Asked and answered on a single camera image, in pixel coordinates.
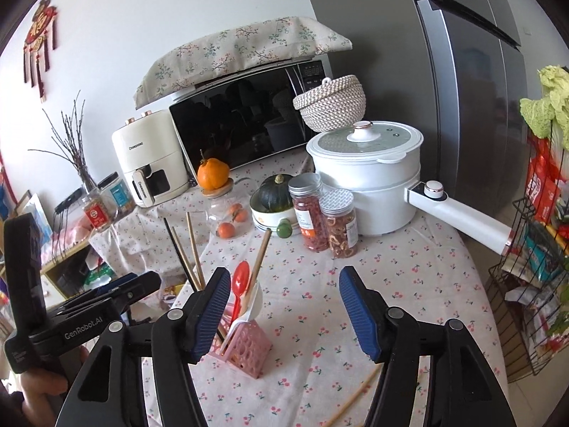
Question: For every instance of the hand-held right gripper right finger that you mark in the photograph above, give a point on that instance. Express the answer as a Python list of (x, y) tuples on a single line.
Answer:
[(361, 316)]

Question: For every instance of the wooden shelf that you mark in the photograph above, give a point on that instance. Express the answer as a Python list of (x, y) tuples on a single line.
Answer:
[(66, 271)]

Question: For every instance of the cherry print cabinet cloth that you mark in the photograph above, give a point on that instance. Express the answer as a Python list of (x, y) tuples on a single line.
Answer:
[(142, 240)]

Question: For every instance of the pink perforated utensil basket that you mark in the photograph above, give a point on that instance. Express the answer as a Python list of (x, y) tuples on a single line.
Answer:
[(249, 348)]

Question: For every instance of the red plastic spoon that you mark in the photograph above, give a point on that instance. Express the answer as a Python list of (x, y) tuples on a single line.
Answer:
[(241, 275)]

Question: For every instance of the blue label glass jar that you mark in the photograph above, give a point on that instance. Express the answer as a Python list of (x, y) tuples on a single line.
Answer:
[(118, 198)]

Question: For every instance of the black chopstick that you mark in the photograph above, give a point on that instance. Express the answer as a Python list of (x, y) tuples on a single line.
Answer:
[(180, 253)]

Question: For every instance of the bare twig branches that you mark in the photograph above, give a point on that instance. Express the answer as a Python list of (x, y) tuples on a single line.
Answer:
[(73, 142)]

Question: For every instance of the thin wooden chopstick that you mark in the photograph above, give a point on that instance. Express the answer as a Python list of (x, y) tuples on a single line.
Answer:
[(184, 253), (355, 395), (194, 249)]

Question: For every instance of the cherry print tablecloth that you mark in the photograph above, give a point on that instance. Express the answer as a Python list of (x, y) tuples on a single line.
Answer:
[(311, 284)]

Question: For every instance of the black power strip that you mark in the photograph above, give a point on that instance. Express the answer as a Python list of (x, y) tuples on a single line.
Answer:
[(69, 202)]

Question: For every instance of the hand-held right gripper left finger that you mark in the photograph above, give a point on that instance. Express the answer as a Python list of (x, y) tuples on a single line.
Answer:
[(208, 318)]

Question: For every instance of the dark green squash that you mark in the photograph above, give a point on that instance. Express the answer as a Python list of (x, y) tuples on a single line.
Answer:
[(275, 195)]

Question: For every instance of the white bowl with green knob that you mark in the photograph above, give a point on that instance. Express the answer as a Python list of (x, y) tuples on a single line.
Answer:
[(266, 222)]

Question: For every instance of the woven lidded basket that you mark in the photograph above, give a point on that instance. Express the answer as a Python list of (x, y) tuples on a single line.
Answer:
[(331, 102)]

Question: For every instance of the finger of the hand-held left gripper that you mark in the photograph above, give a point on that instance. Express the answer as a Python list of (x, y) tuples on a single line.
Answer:
[(118, 281), (142, 283)]

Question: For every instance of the red knot wall ornament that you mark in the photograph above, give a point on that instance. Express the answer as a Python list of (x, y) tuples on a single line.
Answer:
[(39, 35)]

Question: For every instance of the grey refrigerator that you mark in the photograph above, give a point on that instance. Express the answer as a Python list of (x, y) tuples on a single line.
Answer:
[(466, 75)]

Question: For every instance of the floral cover cloth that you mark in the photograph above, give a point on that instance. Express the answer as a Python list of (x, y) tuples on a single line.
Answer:
[(240, 53)]

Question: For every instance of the napa cabbage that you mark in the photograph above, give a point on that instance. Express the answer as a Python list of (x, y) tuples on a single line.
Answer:
[(549, 106)]

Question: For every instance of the white electric cooking pot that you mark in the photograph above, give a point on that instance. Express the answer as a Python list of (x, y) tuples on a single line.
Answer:
[(378, 178)]

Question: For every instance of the thick light wooden chopstick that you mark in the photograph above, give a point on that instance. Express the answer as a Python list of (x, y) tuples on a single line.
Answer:
[(261, 258)]

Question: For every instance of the framed picture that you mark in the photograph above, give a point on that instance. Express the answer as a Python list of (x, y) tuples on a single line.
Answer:
[(31, 209)]

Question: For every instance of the small tangerine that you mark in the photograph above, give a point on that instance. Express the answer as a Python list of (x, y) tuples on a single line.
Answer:
[(226, 230), (240, 215)]

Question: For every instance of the jar of red dried fruit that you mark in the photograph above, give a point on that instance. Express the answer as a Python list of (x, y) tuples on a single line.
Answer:
[(311, 222)]

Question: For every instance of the person's left hand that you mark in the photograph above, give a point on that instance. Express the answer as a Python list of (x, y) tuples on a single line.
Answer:
[(44, 387)]

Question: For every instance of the cream air fryer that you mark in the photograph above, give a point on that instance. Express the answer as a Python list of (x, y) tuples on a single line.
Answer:
[(146, 155)]

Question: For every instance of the large orange with stem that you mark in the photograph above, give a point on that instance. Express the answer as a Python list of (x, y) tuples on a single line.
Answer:
[(212, 173)]

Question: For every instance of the jar of dried fruit slices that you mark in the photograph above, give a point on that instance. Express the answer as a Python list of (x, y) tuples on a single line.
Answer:
[(340, 231)]

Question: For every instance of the white plastic spoon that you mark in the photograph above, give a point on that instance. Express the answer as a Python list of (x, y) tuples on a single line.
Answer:
[(254, 307)]

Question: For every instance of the red snack bag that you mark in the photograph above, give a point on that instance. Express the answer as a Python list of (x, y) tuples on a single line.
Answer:
[(542, 182)]

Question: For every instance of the glass jar with wooden lid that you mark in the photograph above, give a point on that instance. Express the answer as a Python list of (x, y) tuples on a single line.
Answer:
[(218, 211)]

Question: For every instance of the pink plastic bag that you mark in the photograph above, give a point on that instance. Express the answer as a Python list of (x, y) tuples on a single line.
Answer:
[(71, 238)]

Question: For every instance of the black microwave oven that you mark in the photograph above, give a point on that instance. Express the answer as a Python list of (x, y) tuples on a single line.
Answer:
[(249, 120)]

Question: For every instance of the red label glass jar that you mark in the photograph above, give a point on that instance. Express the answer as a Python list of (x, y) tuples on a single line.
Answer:
[(97, 213)]

